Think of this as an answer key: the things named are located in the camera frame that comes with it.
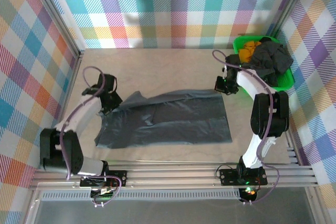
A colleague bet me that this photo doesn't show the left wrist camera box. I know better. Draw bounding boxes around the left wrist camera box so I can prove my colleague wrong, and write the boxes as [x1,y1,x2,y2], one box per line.
[98,73,118,94]

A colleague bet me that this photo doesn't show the charcoal t-shirt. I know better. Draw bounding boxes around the charcoal t-shirt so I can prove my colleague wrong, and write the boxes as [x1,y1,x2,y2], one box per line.
[250,37,294,77]

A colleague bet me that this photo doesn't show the slate grey t-shirt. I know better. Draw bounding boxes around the slate grey t-shirt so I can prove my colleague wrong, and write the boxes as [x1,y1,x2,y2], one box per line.
[94,89,233,151]

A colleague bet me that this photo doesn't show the yellow t-shirt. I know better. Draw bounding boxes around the yellow t-shirt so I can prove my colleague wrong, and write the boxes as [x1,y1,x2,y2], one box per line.
[238,40,263,64]

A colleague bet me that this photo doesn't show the small controller board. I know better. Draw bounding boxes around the small controller board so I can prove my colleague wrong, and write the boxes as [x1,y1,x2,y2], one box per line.
[90,187,118,201]
[240,186,259,203]

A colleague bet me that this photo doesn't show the aluminium frame post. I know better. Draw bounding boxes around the aluminium frame post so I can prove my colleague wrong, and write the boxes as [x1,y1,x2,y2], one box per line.
[25,0,86,61]
[271,0,316,38]

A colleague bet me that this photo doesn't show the green plastic basket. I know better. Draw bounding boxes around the green plastic basket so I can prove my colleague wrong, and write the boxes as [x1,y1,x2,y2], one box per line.
[233,36,295,96]

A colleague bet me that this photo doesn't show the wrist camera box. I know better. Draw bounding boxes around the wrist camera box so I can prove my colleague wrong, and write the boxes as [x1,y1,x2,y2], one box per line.
[98,73,118,94]
[225,54,242,69]

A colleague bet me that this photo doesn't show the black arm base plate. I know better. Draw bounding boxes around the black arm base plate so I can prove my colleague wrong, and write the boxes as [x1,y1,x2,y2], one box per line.
[79,170,128,188]
[218,167,269,186]

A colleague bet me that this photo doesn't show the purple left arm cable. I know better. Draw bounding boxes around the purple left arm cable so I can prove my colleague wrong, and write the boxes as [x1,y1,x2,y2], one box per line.
[59,66,123,208]

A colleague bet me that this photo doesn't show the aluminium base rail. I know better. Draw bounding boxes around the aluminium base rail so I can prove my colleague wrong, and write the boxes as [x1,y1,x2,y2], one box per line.
[28,159,320,191]

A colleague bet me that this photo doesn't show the grey bottom panel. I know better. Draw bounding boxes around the grey bottom panel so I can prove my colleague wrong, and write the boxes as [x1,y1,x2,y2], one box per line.
[31,199,316,224]

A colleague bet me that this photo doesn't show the grey slotted cable duct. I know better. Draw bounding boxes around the grey slotted cable duct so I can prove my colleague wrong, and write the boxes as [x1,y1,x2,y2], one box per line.
[39,191,243,201]

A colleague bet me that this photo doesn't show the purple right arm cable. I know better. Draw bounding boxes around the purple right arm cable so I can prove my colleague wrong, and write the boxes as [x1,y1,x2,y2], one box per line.
[212,49,280,205]

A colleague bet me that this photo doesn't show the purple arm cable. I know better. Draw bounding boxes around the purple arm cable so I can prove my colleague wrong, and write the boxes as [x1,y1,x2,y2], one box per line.
[59,66,123,208]
[212,49,280,205]

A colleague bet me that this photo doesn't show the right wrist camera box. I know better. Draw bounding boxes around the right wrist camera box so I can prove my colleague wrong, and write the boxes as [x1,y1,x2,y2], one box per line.
[225,54,242,69]

